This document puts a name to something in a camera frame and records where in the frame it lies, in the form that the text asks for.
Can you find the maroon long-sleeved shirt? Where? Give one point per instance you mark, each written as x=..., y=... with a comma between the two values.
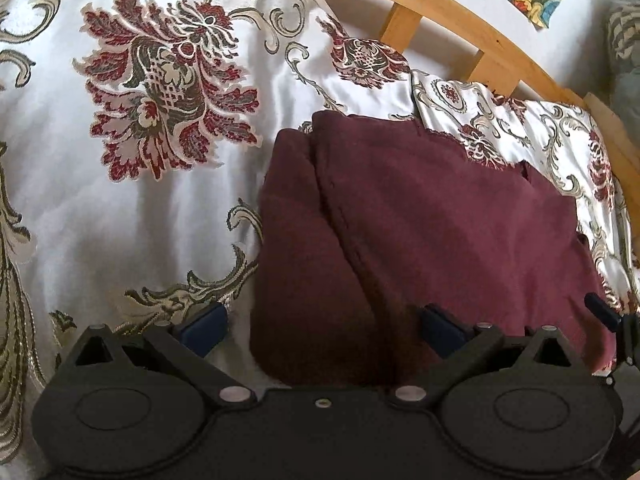
x=400, y=240

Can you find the grey and blue bedding bundle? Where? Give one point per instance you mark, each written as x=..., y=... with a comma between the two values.
x=625, y=60

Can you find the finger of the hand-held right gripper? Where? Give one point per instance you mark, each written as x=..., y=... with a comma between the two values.
x=602, y=310

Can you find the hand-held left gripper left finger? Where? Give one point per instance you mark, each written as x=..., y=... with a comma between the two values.
x=202, y=329

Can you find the floral satin pillow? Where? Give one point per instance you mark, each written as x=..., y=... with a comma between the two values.
x=550, y=130

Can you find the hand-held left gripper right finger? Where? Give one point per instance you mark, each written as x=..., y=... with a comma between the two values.
x=442, y=332

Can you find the wooden bed headboard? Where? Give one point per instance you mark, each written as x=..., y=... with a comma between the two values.
x=450, y=5

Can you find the floral satin bedspread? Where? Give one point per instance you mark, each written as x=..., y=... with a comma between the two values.
x=100, y=210

